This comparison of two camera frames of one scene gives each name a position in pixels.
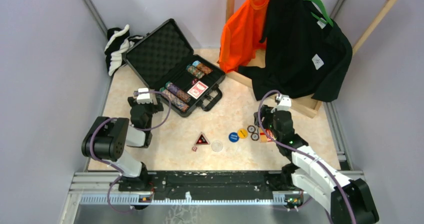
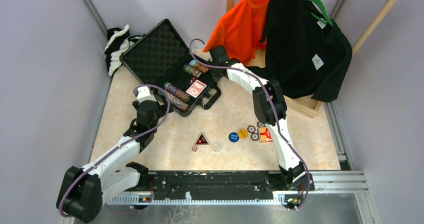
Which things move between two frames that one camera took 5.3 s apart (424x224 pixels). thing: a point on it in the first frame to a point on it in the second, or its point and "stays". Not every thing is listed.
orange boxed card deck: [263, 137] stays
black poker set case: [164, 60] stays
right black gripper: [267, 112] to [215, 77]
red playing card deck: [198, 90] stays
